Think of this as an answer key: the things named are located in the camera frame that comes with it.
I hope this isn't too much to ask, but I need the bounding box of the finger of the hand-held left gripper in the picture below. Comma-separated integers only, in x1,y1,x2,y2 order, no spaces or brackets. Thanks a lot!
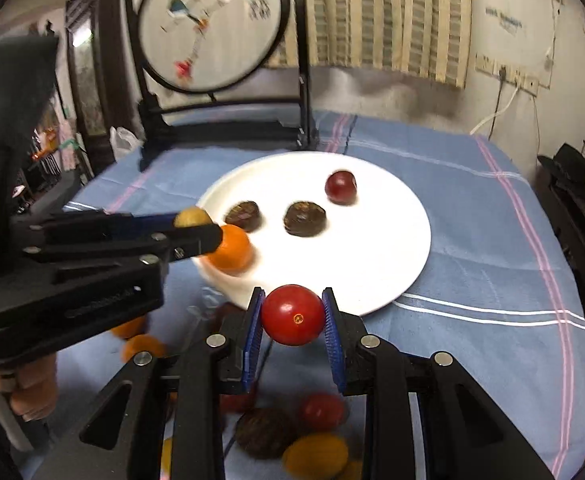
15,211,179,237
22,224,223,264

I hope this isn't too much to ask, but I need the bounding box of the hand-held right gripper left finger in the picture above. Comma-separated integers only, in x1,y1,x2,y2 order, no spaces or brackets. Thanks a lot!
32,287,273,480

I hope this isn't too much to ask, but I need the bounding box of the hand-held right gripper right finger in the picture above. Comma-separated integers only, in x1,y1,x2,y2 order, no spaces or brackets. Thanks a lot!
321,287,555,480

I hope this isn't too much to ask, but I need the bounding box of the mandarin orange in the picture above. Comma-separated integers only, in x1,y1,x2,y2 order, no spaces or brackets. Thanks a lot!
122,335,168,363
111,316,148,340
205,225,253,275

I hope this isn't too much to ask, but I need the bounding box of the white plate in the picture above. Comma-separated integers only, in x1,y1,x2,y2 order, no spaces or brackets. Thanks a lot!
195,152,432,316

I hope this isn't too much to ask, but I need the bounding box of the person's left hand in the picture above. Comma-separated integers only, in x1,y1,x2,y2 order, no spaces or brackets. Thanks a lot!
0,352,59,422

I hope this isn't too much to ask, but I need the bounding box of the small yellow fruit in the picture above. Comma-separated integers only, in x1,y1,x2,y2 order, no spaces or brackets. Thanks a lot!
174,206,213,228

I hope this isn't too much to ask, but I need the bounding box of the dark brown fruit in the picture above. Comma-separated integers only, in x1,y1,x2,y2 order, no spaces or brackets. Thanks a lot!
283,201,327,237
235,407,300,460
224,200,262,232

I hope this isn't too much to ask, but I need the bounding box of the white plastic bag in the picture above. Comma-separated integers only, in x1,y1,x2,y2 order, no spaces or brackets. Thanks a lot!
110,126,143,161

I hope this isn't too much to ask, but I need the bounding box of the small dark red tomato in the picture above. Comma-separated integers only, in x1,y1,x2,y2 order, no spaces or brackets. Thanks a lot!
325,170,358,206

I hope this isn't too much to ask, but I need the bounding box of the blue striped tablecloth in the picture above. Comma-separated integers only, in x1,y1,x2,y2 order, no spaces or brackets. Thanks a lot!
22,110,585,480

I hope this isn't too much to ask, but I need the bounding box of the dark wooden cabinet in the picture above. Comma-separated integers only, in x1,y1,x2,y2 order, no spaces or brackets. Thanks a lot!
65,0,143,176

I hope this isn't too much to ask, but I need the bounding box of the round embroidered screen stand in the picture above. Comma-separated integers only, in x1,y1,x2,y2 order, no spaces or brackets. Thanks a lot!
125,0,320,171

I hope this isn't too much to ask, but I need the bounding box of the black side furniture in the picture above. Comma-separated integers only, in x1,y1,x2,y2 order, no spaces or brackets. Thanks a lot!
539,160,585,333

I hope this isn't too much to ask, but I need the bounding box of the striped curtain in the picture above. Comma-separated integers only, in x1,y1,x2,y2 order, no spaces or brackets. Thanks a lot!
262,0,473,88

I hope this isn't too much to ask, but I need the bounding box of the black hat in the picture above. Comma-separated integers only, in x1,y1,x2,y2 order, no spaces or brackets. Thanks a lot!
537,142,585,196

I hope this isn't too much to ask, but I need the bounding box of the white power strip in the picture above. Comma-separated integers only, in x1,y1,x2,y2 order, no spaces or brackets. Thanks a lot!
475,52,540,96

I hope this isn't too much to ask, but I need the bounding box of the white cable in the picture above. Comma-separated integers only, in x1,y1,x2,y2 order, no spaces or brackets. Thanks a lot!
469,82,520,136

